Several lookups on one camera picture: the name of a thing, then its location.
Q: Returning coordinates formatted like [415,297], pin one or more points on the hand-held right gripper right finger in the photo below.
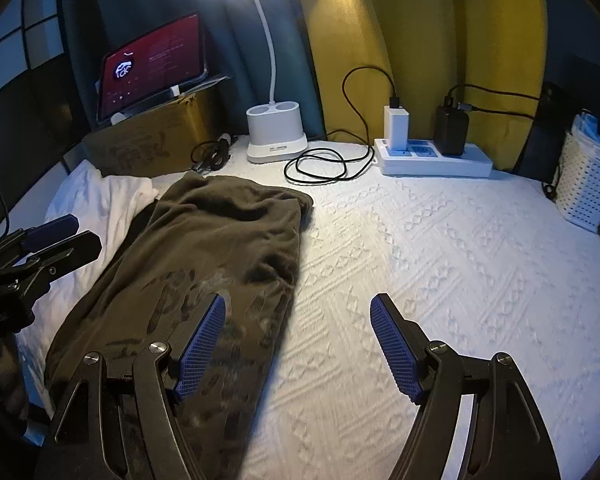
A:
[395,345]

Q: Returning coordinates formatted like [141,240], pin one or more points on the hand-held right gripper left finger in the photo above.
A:
[200,345]

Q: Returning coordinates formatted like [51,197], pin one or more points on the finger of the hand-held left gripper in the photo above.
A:
[55,227]
[70,252]

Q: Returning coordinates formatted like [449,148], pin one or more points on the brown t-shirt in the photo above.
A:
[220,240]

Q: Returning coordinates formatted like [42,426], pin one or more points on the white textured bed cover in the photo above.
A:
[430,260]

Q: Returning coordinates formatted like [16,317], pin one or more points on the cardboard box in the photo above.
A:
[150,140]

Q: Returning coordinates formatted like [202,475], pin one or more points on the white power strip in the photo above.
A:
[430,162]

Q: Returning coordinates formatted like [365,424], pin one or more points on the tablet with red screen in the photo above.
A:
[150,65]

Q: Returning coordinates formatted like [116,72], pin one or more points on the clear tablet stand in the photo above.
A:
[200,85]

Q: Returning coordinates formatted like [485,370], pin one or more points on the white charger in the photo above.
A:
[396,127]

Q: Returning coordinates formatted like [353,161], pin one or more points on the black charger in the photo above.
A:
[451,130]

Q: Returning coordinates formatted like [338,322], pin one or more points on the white desk lamp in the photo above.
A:
[275,135]

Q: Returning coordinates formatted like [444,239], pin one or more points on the white plastic basket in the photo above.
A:
[585,185]

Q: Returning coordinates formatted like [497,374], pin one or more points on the dark teal curtain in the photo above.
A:
[240,50]

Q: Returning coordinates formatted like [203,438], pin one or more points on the yellow curtain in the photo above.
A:
[420,25]

